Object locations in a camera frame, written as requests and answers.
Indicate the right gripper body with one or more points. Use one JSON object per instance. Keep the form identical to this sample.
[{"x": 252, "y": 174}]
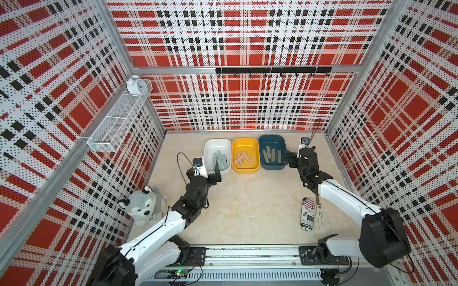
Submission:
[{"x": 294, "y": 162}]

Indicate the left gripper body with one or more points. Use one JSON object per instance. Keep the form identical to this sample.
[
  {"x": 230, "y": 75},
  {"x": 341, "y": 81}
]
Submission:
[{"x": 211, "y": 180}]

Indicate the sage green knife top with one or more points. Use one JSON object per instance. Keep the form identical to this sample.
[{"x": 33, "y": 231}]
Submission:
[{"x": 268, "y": 151}]

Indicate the pink knife top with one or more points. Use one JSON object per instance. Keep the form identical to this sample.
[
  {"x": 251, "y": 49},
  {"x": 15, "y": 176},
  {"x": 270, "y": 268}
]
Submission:
[{"x": 240, "y": 163}]

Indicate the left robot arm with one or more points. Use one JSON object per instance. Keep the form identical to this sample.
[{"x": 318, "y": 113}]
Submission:
[{"x": 159, "y": 246}]

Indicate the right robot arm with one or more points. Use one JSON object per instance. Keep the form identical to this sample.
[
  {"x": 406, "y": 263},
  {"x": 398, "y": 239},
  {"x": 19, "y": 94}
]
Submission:
[{"x": 382, "y": 239}]

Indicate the dark teal storage box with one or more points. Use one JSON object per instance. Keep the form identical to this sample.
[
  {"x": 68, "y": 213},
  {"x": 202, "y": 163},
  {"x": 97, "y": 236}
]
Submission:
[{"x": 274, "y": 141}]

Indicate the white storage box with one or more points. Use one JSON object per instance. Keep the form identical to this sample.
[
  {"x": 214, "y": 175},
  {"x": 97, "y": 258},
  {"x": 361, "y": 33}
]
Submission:
[{"x": 211, "y": 147}]

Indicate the yellow storage box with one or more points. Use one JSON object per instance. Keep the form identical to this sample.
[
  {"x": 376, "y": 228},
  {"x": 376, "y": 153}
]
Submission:
[{"x": 251, "y": 147}]

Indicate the printed pencil case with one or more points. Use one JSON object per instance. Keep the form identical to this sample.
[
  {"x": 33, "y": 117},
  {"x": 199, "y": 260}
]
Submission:
[{"x": 307, "y": 214}]

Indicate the husky plush toy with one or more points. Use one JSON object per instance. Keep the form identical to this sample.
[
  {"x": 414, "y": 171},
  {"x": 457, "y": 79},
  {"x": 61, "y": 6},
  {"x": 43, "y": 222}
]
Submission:
[{"x": 145, "y": 206}]

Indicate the green circuit board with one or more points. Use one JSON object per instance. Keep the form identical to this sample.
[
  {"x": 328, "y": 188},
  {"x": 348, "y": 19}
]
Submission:
[{"x": 177, "y": 274}]

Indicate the white alarm clock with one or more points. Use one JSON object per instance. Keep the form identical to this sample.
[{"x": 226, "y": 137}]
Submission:
[{"x": 136, "y": 86}]

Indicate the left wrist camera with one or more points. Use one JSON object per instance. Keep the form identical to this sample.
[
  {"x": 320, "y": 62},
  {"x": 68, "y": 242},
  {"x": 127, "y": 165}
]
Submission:
[{"x": 199, "y": 168}]

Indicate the white handled scissors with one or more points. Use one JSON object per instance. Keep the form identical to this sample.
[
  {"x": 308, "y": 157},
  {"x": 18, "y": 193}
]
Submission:
[{"x": 321, "y": 221}]

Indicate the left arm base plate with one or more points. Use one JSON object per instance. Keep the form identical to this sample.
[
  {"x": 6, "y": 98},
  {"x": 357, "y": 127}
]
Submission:
[{"x": 191, "y": 256}]

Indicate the black hook rail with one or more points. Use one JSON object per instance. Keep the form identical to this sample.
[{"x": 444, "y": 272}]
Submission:
[{"x": 273, "y": 70}]

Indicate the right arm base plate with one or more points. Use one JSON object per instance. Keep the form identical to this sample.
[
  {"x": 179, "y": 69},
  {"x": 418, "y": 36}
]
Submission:
[{"x": 307, "y": 255}]

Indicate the white wire mesh shelf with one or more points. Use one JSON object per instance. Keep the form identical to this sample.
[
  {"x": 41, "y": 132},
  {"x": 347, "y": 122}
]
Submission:
[{"x": 110, "y": 134}]

